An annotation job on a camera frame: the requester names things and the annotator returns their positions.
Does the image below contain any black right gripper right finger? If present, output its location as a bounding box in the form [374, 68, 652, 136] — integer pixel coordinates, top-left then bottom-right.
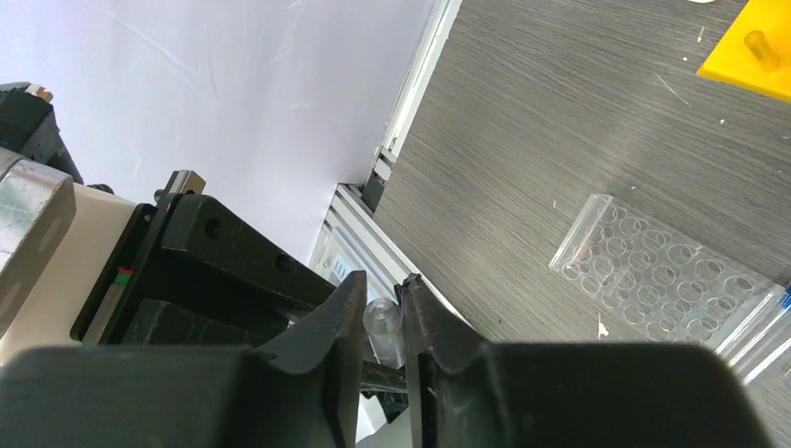
[399, 274, 771, 447]

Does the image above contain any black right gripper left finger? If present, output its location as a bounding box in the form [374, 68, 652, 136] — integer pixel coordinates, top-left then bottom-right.
[1, 271, 367, 447]

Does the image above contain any clear test tube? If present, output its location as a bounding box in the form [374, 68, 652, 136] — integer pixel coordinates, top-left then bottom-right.
[363, 298, 405, 369]

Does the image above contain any blue capped tube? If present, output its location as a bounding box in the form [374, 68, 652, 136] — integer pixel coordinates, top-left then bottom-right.
[715, 285, 790, 384]
[730, 316, 790, 385]

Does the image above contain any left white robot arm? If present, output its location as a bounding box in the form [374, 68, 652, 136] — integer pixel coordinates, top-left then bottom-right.
[1, 82, 333, 360]

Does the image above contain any clear acrylic tube rack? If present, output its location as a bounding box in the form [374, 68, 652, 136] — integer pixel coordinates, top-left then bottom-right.
[549, 194, 784, 357]

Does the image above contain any yellow test tube rack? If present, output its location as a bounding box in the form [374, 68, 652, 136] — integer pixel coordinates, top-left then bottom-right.
[697, 0, 790, 103]

